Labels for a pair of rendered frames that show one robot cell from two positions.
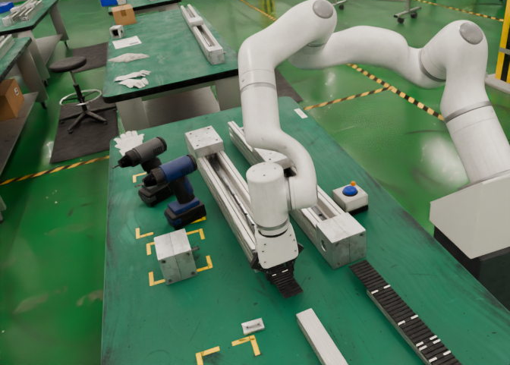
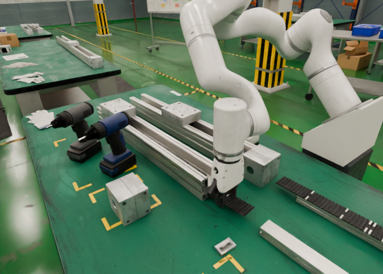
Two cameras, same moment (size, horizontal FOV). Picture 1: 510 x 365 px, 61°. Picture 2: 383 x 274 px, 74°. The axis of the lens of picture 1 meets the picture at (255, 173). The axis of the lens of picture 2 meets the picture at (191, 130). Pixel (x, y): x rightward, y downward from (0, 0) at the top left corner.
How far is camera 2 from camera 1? 0.51 m
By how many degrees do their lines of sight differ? 21
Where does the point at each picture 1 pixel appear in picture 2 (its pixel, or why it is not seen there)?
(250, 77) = (200, 29)
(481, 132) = (339, 80)
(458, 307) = (360, 199)
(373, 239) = not seen: hidden behind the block
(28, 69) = not seen: outside the picture
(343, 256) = (267, 176)
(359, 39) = (261, 15)
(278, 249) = (233, 174)
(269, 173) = (237, 103)
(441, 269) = (331, 176)
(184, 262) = (141, 202)
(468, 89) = (326, 53)
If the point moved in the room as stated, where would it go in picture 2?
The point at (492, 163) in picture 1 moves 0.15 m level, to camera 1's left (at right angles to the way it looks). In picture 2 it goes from (350, 99) to (320, 107)
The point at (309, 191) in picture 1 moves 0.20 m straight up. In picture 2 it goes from (267, 118) to (276, 39)
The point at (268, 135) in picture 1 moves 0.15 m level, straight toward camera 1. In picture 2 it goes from (224, 74) to (257, 92)
